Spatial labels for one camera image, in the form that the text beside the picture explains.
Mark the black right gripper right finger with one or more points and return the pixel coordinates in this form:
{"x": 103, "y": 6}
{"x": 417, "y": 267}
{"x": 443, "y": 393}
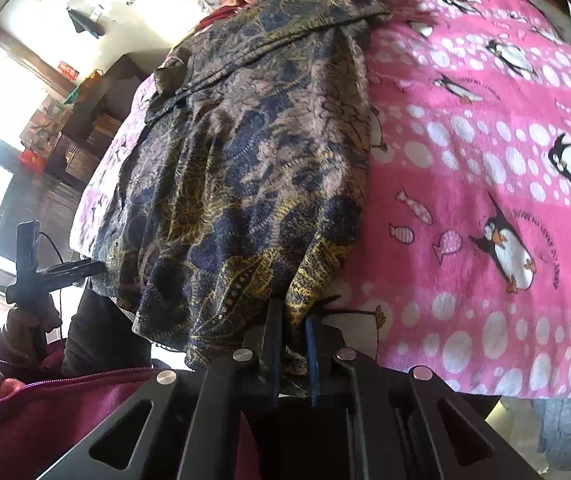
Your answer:
{"x": 403, "y": 425}

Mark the maroon sleeve forearm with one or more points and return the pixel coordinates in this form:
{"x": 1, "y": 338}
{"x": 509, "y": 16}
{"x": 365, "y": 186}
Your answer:
{"x": 41, "y": 421}

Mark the dark floral patterned garment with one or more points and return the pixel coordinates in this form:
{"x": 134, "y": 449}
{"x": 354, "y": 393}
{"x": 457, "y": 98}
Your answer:
{"x": 248, "y": 180}

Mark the pink penguin blanket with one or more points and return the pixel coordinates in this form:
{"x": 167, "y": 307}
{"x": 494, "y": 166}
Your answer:
{"x": 463, "y": 257}

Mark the person's left hand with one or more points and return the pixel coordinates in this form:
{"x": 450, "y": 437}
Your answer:
{"x": 23, "y": 336}

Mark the dark wooden cabinet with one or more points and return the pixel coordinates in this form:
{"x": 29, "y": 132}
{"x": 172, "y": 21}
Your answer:
{"x": 104, "y": 101}

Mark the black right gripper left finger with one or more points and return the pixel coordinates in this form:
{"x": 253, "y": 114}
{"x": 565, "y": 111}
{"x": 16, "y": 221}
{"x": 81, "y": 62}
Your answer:
{"x": 182, "y": 425}

